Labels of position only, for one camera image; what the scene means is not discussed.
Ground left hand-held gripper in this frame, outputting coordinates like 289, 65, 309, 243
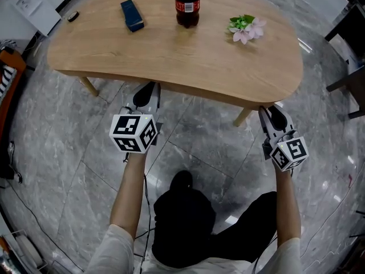
109, 81, 164, 155

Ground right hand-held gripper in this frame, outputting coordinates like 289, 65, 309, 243
258, 104, 310, 172

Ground person's right forearm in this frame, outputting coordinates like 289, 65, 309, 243
274, 167, 302, 247

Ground person's left forearm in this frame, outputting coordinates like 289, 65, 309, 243
109, 152, 148, 241

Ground wooden coffee table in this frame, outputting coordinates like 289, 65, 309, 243
46, 0, 304, 127

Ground person's left black shoe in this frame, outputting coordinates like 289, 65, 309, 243
169, 170, 194, 192

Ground dark blue rectangular box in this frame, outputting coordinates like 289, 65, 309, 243
120, 0, 145, 33

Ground artificial pink flower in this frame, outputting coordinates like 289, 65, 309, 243
227, 14, 267, 46

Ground cola bottle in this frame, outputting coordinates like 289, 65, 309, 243
174, 0, 201, 29

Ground person's black trousers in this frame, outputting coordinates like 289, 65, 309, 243
151, 187, 279, 269

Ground orange sofa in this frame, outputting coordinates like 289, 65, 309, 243
0, 47, 27, 142

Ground white water dispenser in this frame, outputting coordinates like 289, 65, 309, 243
10, 0, 62, 37

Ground striped cushion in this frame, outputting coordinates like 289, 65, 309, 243
0, 63, 17, 97

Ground person's light shirt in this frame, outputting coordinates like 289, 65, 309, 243
84, 224, 303, 274

